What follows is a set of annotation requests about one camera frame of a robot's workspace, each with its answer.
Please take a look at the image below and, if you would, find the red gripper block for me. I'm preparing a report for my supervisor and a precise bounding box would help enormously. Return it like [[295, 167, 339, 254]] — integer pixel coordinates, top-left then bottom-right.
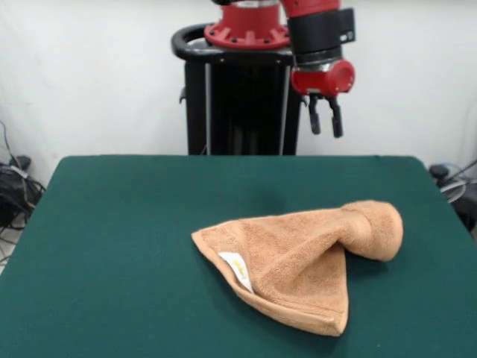
[[291, 59, 356, 139]]

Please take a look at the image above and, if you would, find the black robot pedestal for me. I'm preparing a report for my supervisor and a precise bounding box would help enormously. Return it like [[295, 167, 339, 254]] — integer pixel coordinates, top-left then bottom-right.
[[171, 22, 311, 157]]

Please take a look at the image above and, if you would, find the tan terry towel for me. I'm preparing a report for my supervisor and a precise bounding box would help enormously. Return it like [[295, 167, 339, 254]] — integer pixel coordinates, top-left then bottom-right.
[[191, 200, 405, 338]]

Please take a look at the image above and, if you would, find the black floor object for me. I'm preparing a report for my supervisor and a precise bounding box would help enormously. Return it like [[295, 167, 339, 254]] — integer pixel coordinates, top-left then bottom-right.
[[455, 193, 477, 232]]

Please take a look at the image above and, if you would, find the white ring stand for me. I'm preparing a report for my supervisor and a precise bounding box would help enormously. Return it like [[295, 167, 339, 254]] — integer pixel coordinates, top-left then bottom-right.
[[439, 178, 467, 204]]

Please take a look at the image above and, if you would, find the dark green table cloth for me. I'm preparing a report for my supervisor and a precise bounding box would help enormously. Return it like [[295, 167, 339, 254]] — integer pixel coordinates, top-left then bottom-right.
[[0, 154, 477, 358]]

